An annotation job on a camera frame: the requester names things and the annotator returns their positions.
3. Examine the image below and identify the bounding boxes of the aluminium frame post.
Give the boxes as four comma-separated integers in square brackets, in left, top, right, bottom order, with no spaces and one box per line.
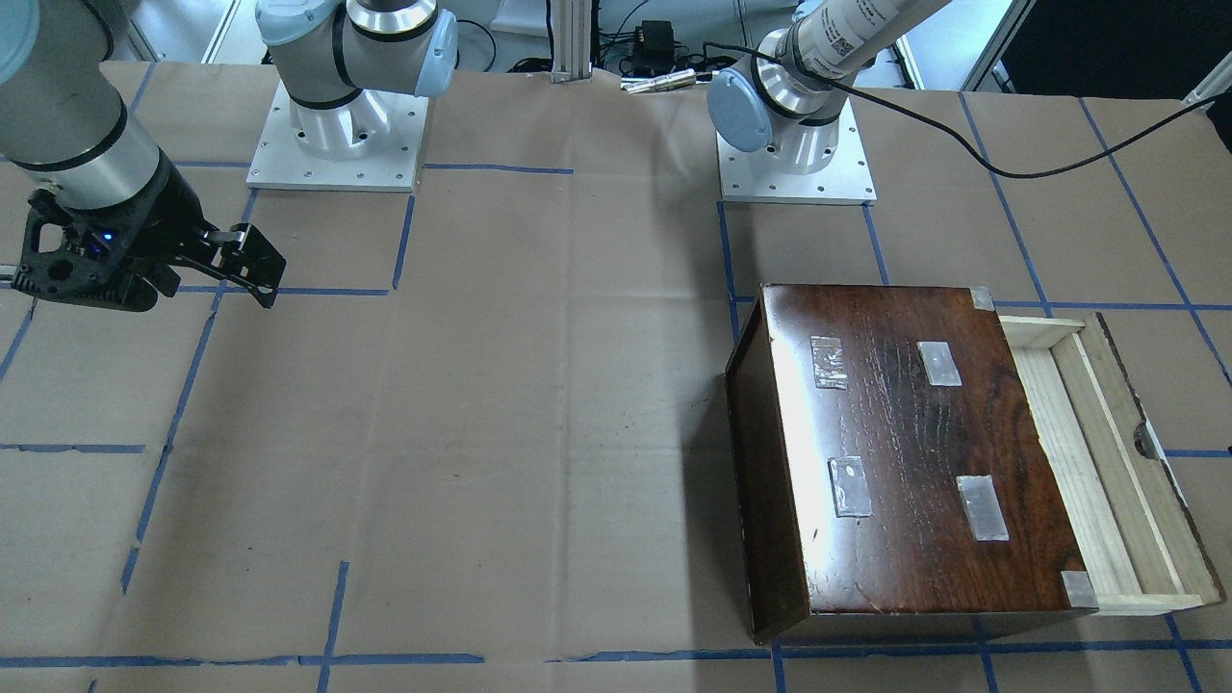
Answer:
[545,0,600,84]

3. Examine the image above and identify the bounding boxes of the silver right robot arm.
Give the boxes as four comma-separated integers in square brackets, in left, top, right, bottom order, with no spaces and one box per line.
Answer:
[1,1,457,312]

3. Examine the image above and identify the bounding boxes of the black power adapter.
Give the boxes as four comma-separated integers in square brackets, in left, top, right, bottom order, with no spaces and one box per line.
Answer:
[630,18,678,76]

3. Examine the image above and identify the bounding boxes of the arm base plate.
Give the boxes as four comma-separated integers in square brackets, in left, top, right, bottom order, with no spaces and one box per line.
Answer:
[716,102,877,205]
[246,85,431,194]

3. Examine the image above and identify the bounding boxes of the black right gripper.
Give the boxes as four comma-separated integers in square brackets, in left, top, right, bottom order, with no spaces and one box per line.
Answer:
[12,154,287,312]

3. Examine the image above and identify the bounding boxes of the dark wooden drawer box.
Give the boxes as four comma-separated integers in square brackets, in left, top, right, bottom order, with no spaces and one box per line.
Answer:
[724,284,1096,644]

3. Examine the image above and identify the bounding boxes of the brown paper table cover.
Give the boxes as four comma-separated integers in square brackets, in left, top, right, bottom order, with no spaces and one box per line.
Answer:
[1,62,1231,692]

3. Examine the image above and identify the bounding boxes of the wooden drawer with white handle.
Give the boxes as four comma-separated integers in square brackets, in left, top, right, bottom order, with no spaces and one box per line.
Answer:
[1000,313,1226,617]

